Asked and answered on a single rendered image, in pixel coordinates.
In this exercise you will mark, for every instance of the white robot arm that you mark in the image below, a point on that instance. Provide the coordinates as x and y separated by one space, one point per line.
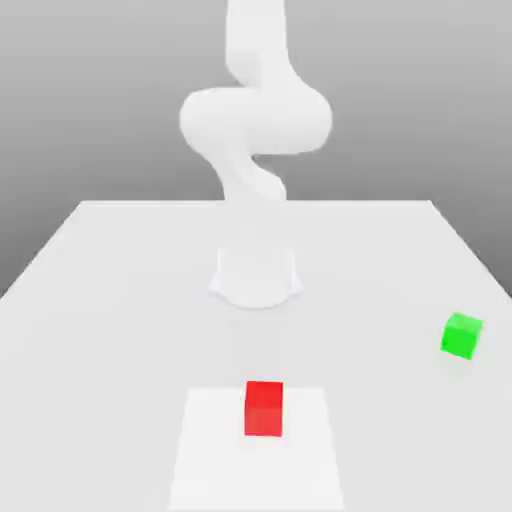
256 120

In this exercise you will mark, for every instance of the small red cube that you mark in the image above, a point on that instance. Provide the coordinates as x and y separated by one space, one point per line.
263 410

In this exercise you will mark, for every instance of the small green cube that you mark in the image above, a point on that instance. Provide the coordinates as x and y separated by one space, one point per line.
460 336

